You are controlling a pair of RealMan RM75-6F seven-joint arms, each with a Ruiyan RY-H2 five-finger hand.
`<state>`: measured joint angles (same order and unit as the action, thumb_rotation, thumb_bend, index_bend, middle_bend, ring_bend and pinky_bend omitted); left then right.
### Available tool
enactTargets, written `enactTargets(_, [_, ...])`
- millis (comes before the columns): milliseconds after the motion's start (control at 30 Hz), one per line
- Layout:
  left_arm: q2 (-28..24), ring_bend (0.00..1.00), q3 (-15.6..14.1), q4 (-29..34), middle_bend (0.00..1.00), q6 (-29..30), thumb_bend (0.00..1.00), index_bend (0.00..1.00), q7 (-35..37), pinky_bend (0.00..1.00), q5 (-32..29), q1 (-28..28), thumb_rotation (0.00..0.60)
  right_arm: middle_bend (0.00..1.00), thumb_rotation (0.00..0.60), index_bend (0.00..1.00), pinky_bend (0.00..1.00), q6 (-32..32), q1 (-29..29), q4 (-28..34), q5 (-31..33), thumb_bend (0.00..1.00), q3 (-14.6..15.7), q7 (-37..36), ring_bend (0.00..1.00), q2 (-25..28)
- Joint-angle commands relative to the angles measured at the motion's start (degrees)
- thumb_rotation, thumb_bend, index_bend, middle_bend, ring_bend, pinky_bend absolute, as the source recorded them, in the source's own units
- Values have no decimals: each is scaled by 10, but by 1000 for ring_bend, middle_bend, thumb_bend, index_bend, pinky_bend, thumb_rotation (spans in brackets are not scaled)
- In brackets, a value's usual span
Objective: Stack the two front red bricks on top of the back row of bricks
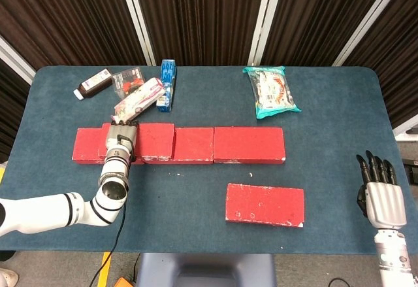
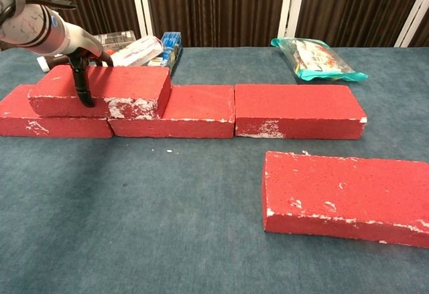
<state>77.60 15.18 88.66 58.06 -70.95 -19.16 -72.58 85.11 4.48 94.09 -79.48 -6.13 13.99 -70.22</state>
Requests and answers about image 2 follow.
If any white partition frame post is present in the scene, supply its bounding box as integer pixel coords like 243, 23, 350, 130
278, 0, 308, 39
129, 0, 156, 39
393, 0, 429, 48

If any red brick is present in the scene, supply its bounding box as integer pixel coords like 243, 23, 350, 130
107, 85, 235, 139
27, 65, 174, 120
263, 151, 429, 249
234, 84, 367, 139
0, 84, 114, 139

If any clear plastic blister package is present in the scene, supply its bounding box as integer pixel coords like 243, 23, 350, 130
92, 30, 137, 53

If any white pink toothpaste box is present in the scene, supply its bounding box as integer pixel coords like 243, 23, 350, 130
107, 35, 164, 68

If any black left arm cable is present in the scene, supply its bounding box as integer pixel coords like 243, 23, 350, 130
25, 0, 78, 11

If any teal snack bag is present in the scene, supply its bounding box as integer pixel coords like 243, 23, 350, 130
270, 37, 369, 82

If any blue carton box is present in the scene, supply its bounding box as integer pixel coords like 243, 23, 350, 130
147, 31, 184, 76

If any brown medicine bottle white cap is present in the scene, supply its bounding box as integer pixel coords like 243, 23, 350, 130
36, 52, 70, 73

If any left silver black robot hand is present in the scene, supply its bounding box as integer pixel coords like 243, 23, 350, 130
62, 22, 115, 108

